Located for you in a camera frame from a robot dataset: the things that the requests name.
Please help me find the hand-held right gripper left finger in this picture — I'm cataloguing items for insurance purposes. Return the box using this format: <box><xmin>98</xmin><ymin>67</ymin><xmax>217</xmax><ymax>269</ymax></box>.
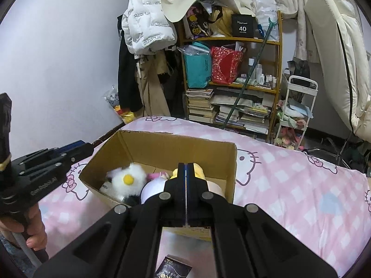
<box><xmin>33</xmin><ymin>162</ymin><xmax>187</xmax><ymax>278</ymax></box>

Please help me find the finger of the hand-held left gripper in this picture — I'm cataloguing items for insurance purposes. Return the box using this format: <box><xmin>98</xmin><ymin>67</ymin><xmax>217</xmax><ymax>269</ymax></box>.
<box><xmin>17</xmin><ymin>143</ymin><xmax>95</xmax><ymax>180</ymax></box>
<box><xmin>13</xmin><ymin>140</ymin><xmax>88</xmax><ymax>165</ymax></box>

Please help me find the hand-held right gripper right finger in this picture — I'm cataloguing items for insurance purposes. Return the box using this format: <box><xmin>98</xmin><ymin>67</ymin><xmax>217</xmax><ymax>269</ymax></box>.
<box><xmin>185</xmin><ymin>163</ymin><xmax>338</xmax><ymax>278</ymax></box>

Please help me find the yellow dog plush toy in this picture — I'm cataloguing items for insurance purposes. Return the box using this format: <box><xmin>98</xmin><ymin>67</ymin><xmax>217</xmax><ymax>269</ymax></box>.
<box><xmin>170</xmin><ymin>164</ymin><xmax>208</xmax><ymax>182</ymax></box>

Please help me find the small pink plush toy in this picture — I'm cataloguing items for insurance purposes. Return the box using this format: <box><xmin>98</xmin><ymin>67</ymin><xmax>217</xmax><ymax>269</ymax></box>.
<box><xmin>146</xmin><ymin>171</ymin><xmax>171</xmax><ymax>182</ymax></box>

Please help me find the white round plush toy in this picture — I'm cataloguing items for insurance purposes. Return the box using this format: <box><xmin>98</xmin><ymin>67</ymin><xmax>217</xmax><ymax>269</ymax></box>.
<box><xmin>141</xmin><ymin>178</ymin><xmax>169</xmax><ymax>205</ymax></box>

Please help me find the white flower plush toy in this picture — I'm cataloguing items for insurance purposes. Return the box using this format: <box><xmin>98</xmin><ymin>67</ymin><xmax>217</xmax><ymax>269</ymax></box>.
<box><xmin>106</xmin><ymin>163</ymin><xmax>148</xmax><ymax>202</ymax></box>

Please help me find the brown cardboard box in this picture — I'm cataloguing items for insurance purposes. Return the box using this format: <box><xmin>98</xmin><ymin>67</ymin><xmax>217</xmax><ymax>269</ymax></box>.
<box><xmin>78</xmin><ymin>130</ymin><xmax>238</xmax><ymax>241</ymax></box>

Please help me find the black and white plush toy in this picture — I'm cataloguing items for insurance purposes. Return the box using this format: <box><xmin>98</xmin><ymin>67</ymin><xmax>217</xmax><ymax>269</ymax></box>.
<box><xmin>99</xmin><ymin>180</ymin><xmax>142</xmax><ymax>207</ymax></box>

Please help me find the person's left hand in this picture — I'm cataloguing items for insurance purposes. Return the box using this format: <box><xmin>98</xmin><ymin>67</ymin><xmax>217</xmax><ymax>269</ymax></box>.
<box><xmin>0</xmin><ymin>205</ymin><xmax>48</xmax><ymax>248</ymax></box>

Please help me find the clear bag of toys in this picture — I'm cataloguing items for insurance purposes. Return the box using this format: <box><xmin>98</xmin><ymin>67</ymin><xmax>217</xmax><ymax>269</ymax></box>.
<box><xmin>104</xmin><ymin>85</ymin><xmax>137</xmax><ymax>125</ymax></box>

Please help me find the black snack packet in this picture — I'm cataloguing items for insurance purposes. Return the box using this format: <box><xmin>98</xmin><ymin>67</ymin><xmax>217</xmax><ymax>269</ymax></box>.
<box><xmin>154</xmin><ymin>255</ymin><xmax>193</xmax><ymax>278</ymax></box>

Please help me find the black hanging coat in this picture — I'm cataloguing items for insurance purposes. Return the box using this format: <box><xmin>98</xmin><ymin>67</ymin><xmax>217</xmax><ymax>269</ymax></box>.
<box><xmin>117</xmin><ymin>14</ymin><xmax>144</xmax><ymax>112</ymax></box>

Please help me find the stack of old books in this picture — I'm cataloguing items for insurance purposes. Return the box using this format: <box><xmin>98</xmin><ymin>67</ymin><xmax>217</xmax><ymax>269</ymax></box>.
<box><xmin>185</xmin><ymin>88</ymin><xmax>218</xmax><ymax>123</ymax></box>

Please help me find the beige hanging coat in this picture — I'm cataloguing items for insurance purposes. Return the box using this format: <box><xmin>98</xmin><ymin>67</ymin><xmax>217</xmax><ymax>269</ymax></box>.
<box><xmin>135</xmin><ymin>46</ymin><xmax>180</xmax><ymax>118</ymax></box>

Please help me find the pink cat-print blanket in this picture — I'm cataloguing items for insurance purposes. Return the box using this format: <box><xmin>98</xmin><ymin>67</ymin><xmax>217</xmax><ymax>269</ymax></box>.
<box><xmin>38</xmin><ymin>116</ymin><xmax>371</xmax><ymax>278</ymax></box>

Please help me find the pile of books and papers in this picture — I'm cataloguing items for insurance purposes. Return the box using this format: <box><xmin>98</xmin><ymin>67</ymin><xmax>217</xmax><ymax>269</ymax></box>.
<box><xmin>211</xmin><ymin>88</ymin><xmax>274</xmax><ymax>135</ymax></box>

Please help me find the teal paper bag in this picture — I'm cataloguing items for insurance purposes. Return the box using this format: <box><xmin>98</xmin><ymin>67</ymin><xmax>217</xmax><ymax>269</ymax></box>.
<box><xmin>183</xmin><ymin>43</ymin><xmax>213</xmax><ymax>90</ymax></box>

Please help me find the red patterned gift bag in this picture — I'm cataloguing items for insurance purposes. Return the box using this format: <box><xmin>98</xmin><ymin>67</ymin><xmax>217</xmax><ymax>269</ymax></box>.
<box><xmin>210</xmin><ymin>46</ymin><xmax>244</xmax><ymax>85</ymax></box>

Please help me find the group of small bottles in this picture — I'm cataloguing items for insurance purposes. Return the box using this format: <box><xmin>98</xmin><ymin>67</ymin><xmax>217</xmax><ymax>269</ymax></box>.
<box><xmin>248</xmin><ymin>58</ymin><xmax>279</xmax><ymax>89</ymax></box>

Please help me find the green clothes pole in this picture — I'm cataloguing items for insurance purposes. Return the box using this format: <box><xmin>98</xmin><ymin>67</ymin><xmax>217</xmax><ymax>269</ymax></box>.
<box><xmin>223</xmin><ymin>17</ymin><xmax>277</xmax><ymax>130</ymax></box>

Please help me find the white puffer jacket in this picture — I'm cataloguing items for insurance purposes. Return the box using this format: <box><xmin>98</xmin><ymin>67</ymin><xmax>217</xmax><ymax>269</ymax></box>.
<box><xmin>121</xmin><ymin>0</ymin><xmax>177</xmax><ymax>55</ymax></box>

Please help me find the white trolley cart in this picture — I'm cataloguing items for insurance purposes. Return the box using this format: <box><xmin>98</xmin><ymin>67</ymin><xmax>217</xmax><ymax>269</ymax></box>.
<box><xmin>274</xmin><ymin>75</ymin><xmax>318</xmax><ymax>151</ymax></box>

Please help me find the black metal stand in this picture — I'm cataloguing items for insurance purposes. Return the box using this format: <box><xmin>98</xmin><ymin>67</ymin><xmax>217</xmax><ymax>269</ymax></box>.
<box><xmin>304</xmin><ymin>133</ymin><xmax>371</xmax><ymax>177</ymax></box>

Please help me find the yellow wooden shelf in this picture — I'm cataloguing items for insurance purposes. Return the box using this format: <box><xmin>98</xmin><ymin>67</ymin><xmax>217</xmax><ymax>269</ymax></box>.
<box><xmin>177</xmin><ymin>9</ymin><xmax>283</xmax><ymax>143</ymax></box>

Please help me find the dark grey bag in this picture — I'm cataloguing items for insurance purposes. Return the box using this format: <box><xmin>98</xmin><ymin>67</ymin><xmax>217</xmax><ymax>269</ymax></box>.
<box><xmin>287</xmin><ymin>60</ymin><xmax>310</xmax><ymax>79</ymax></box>

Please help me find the cream wide-brim hat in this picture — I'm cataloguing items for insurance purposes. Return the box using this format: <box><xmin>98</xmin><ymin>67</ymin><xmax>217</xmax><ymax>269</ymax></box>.
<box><xmin>161</xmin><ymin>0</ymin><xmax>256</xmax><ymax>22</ymax></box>

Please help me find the black cartoon tote bag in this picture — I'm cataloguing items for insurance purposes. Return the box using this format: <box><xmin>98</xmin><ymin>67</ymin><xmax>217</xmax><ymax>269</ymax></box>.
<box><xmin>185</xmin><ymin>1</ymin><xmax>221</xmax><ymax>39</ymax></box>

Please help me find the yellow plastic bag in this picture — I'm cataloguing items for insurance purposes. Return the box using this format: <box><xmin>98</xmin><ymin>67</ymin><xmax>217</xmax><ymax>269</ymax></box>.
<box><xmin>209</xmin><ymin>6</ymin><xmax>234</xmax><ymax>38</ymax></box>

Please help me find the black square box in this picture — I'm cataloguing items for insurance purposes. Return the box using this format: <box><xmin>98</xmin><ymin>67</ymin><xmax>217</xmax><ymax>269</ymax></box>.
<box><xmin>231</xmin><ymin>14</ymin><xmax>256</xmax><ymax>39</ymax></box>

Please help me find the white plastic bag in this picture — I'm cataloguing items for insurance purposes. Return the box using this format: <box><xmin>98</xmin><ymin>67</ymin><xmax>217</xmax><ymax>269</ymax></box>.
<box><xmin>252</xmin><ymin>0</ymin><xmax>280</xmax><ymax>41</ymax></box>

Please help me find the cream floral cloth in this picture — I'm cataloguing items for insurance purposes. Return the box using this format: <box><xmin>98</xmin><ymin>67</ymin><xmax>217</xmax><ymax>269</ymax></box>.
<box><xmin>166</xmin><ymin>0</ymin><xmax>328</xmax><ymax>62</ymax></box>

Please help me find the cream folded mattress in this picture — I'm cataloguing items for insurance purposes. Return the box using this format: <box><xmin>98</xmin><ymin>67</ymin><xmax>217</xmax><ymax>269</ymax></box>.
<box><xmin>304</xmin><ymin>0</ymin><xmax>371</xmax><ymax>142</ymax></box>

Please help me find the dark wooden bed rail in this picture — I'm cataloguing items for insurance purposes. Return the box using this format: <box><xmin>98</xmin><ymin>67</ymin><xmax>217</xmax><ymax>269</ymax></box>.
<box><xmin>92</xmin><ymin>123</ymin><xmax>126</xmax><ymax>147</ymax></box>

